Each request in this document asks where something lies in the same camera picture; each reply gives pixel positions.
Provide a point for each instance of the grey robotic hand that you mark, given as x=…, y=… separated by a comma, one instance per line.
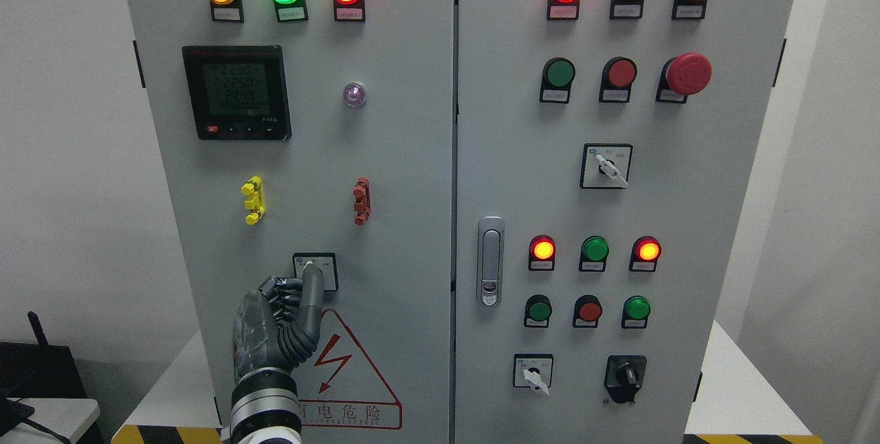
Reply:
x=278, y=324

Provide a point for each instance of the white rotary switch door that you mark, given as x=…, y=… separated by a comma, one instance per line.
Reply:
x=325, y=261

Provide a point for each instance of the silver black robot forearm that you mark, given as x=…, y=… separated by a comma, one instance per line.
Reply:
x=265, y=409

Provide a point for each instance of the red triangle warning sticker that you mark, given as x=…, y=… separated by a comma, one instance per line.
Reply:
x=340, y=386

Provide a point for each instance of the yellow terminal connector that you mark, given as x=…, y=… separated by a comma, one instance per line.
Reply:
x=254, y=200

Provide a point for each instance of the red terminal connector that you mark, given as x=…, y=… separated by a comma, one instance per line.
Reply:
x=362, y=201

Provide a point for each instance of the grey left cabinet door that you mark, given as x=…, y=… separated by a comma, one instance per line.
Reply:
x=394, y=271

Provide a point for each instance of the grey cabinet door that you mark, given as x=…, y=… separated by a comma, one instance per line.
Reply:
x=521, y=159
x=394, y=271

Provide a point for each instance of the black digital power meter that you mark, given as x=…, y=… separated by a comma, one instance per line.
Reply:
x=238, y=93

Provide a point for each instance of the black device with antenna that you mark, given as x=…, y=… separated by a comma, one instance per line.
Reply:
x=35, y=371

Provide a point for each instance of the small purple clear lamp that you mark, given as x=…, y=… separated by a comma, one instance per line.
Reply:
x=354, y=94

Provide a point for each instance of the green push button lower left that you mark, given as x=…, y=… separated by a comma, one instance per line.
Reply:
x=537, y=311

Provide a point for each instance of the green push button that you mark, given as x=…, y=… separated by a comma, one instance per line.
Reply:
x=557, y=77
x=537, y=311
x=635, y=313

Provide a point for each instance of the red lit lamp middle left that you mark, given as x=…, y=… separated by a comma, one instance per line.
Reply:
x=542, y=253

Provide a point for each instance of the red push button lower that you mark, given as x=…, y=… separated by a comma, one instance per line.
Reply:
x=587, y=311

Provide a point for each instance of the red push button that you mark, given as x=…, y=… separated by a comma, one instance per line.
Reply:
x=618, y=75
x=587, y=311

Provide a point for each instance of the green lamp middle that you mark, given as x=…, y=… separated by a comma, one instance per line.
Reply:
x=594, y=253

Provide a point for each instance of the green push button lower right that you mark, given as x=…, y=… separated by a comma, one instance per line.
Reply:
x=635, y=313

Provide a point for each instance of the red lit lamp middle right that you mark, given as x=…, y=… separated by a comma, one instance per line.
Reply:
x=645, y=253

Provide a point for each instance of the green push button upper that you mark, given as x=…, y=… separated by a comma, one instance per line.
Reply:
x=557, y=77

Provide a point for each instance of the grey right cabinet door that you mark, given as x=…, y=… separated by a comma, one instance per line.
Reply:
x=521, y=159

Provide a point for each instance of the red push button upper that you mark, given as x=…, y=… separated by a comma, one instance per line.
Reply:
x=618, y=75

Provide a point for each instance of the red emergency stop button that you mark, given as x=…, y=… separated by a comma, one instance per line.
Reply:
x=686, y=74

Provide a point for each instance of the white platform with hazard stripe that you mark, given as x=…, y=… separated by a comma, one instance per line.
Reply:
x=735, y=403

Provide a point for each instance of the silver door handle lock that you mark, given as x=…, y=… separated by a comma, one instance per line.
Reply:
x=490, y=241

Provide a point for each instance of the white rotary switch lower right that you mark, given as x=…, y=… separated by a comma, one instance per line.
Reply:
x=533, y=371

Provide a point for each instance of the white rotary switch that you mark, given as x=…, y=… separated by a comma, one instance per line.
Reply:
x=533, y=371
x=606, y=165

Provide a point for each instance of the black rotary selector switch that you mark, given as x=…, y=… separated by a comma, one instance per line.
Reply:
x=624, y=376

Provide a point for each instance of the white rotary switch upper right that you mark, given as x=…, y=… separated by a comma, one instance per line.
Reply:
x=606, y=165

